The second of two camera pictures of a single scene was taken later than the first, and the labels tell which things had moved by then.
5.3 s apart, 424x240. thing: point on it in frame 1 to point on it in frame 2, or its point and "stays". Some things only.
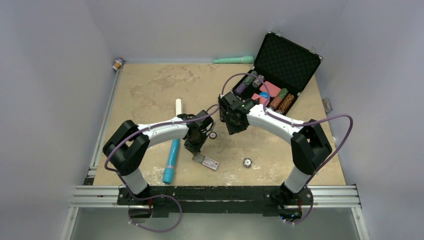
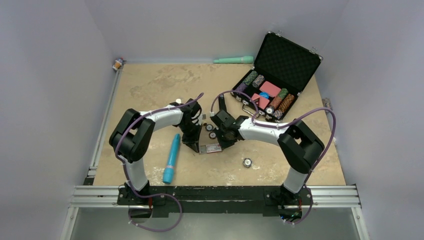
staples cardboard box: [207, 162] to [207, 146]
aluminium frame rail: [88, 195] stays
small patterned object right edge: [327, 104] stays
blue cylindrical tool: [168, 173] stays
